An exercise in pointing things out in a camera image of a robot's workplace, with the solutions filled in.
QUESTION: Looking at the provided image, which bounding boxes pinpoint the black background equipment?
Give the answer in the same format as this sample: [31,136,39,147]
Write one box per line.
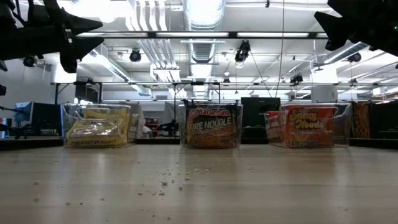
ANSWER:
[157,119,178,138]

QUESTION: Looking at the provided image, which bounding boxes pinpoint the black screen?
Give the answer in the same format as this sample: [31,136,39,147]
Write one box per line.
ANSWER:
[32,102,63,136]

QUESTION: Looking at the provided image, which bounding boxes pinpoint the black background monitor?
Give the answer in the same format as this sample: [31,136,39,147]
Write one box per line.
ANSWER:
[241,96,282,139]

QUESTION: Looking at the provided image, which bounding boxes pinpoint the silver round ceiling duct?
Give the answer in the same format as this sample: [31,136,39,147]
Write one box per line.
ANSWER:
[182,0,226,97]

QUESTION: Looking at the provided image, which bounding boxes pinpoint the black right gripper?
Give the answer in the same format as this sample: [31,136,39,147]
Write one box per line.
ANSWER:
[313,0,374,52]

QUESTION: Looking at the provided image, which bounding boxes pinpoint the orange patterned hanging cloth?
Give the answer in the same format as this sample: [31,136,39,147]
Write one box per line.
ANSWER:
[351,101,371,138]

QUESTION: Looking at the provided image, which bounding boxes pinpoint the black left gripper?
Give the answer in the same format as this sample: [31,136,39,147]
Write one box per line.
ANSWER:
[43,0,106,74]

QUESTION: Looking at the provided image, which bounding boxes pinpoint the clear plastic bin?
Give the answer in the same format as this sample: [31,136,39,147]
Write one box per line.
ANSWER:
[178,103,244,149]
[264,103,352,148]
[61,103,132,148]

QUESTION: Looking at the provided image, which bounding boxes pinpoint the computer monitor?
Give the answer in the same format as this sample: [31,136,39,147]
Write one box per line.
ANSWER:
[14,100,34,125]

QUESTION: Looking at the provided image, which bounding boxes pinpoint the white rectangular ceiling duct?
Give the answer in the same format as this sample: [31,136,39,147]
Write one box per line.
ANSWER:
[79,42,152,96]

